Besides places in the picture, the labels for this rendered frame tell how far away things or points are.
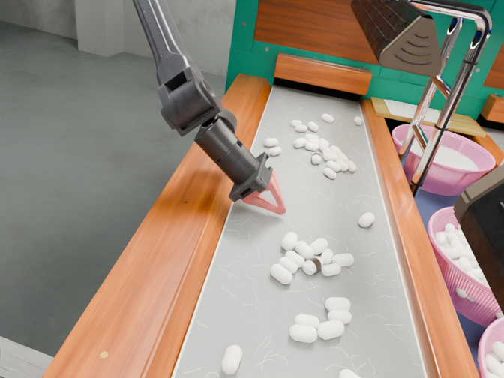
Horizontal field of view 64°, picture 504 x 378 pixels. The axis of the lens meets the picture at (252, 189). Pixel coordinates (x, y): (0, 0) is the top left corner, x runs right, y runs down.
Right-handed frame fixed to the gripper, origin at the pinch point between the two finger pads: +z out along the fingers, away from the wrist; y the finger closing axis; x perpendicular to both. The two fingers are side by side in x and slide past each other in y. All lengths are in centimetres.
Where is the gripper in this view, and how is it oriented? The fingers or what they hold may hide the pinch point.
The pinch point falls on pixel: (280, 209)
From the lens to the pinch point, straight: 72.5
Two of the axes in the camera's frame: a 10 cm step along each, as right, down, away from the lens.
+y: 1.6, -5.0, 8.5
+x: -7.4, 5.1, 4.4
